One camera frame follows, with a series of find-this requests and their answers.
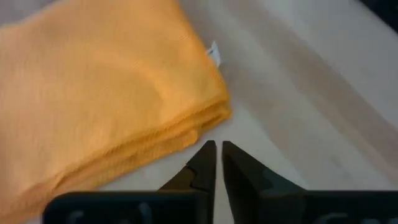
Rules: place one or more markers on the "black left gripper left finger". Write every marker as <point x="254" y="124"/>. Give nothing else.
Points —
<point x="186" y="205"/>

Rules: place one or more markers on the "orange microfiber towel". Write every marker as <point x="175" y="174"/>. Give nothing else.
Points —
<point x="93" y="93"/>

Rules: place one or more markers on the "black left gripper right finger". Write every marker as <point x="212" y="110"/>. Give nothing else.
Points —
<point x="264" y="205"/>

